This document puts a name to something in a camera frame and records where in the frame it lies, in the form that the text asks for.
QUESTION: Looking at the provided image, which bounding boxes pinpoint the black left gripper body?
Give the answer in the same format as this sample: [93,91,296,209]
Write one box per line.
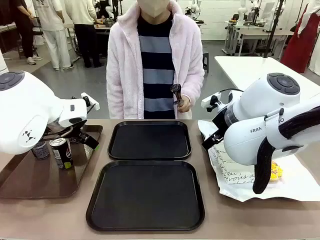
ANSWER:
[46,118,88,145]

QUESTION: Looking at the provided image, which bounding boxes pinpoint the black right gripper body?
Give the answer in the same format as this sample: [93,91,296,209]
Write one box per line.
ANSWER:
[211,109,228,138]

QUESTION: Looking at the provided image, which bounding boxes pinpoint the black Pepsi can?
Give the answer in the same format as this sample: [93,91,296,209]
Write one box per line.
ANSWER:
[48,137,74,170]

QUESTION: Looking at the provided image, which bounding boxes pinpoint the metal serving tongs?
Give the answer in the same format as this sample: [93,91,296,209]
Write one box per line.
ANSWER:
[169,83,186,107]

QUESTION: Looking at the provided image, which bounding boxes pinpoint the person's left hand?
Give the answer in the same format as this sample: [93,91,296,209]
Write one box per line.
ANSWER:
[178,94,193,114]

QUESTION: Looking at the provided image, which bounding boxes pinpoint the patterned dark drink can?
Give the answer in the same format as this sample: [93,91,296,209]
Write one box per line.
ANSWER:
[31,140,49,160]

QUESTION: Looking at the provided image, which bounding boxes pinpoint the white printed paper sheet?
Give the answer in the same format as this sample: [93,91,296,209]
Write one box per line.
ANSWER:
[197,119,320,202]

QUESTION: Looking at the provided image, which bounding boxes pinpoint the brown serving tray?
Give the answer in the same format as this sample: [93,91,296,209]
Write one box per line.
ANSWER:
[0,124,104,200]

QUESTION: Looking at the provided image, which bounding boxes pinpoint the small black serving tray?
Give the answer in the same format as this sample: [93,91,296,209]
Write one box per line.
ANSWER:
[107,120,193,161]

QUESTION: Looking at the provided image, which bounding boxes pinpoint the white side table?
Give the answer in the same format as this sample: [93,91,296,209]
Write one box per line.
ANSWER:
[214,55,320,96]

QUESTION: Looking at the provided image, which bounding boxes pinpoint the dark stool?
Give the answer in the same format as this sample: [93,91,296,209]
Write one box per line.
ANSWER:
[201,49,210,74]

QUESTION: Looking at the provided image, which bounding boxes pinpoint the yellow sprinkled donut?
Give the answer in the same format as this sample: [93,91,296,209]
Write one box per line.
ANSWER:
[270,160,285,183]

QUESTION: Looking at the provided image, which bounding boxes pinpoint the large black serving tray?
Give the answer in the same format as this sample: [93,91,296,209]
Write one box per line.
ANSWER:
[85,159,206,232]

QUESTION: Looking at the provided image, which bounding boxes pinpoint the person in pink fleece jacket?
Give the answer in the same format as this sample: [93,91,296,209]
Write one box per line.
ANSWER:
[106,0,205,120]

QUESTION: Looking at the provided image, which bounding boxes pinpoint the grey background workbench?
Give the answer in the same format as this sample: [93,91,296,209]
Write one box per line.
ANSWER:
[223,20,294,57]

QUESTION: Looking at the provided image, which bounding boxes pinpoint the bystander in black trousers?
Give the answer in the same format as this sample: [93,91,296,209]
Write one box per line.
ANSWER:
[63,0,105,69]

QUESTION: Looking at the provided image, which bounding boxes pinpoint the bystander in white trousers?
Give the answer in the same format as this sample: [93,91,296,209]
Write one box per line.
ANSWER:
[34,0,75,71]

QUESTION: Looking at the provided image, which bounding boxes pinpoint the black stand pole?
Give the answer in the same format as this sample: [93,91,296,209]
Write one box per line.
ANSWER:
[264,0,286,60]

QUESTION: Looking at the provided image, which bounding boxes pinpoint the bystander in dark clothes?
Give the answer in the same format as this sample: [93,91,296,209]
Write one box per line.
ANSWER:
[11,0,44,66]

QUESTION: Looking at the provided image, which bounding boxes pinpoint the bystander in red apron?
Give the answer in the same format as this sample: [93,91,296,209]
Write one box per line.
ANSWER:
[279,0,320,74]

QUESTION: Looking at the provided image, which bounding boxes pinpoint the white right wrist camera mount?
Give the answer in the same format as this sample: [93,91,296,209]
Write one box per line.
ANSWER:
[200,92,222,113]

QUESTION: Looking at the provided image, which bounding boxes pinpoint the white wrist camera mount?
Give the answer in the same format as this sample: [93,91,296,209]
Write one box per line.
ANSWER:
[200,92,222,113]
[80,92,100,112]

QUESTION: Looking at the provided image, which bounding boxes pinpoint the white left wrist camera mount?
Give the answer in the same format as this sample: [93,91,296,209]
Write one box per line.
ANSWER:
[80,92,100,112]

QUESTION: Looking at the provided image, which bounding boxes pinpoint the black cable sleeve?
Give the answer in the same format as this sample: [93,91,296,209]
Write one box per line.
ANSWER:
[252,105,320,196]

